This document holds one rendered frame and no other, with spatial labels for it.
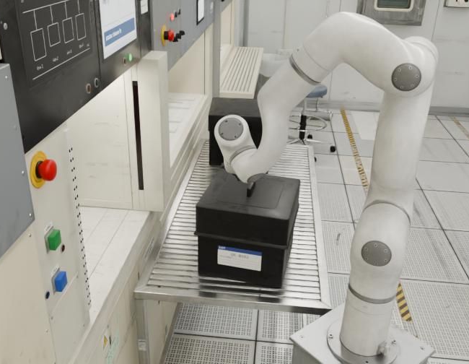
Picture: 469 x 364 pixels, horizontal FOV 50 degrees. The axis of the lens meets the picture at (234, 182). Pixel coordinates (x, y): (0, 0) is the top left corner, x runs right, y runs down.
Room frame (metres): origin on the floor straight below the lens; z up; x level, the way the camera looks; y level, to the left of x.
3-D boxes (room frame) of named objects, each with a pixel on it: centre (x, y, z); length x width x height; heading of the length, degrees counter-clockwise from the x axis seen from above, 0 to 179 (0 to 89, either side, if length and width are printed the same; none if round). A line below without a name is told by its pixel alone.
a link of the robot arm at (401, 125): (1.06, -0.37, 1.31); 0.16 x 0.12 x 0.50; 158
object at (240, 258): (1.41, -0.05, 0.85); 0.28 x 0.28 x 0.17; 77
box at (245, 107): (2.29, -0.01, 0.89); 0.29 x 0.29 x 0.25; 89
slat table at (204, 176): (1.84, -0.06, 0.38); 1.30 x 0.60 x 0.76; 175
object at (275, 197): (1.41, -0.05, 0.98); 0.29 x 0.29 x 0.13; 77
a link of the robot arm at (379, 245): (1.00, -0.35, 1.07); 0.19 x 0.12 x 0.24; 158
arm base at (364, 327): (1.03, -0.36, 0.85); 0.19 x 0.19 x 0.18
